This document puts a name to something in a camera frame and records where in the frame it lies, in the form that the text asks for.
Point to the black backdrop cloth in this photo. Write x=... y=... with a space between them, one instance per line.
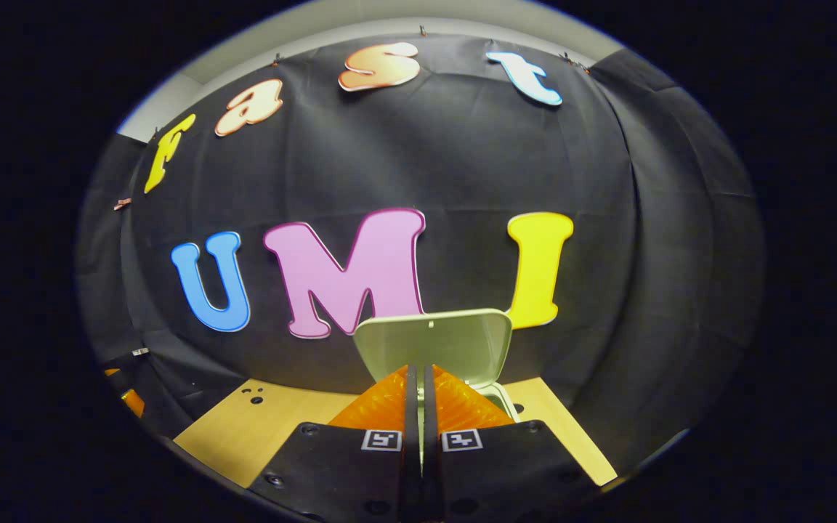
x=462 y=160

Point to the green desktop garbage bin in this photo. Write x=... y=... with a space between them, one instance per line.
x=447 y=345

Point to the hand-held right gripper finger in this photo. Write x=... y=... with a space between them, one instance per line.
x=429 y=414
x=412 y=414

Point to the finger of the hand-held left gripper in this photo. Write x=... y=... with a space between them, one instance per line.
x=134 y=402
x=112 y=372

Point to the small copper cloth clip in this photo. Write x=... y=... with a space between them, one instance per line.
x=122 y=204

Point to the wooden desktop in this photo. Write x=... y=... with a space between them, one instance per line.
x=244 y=436

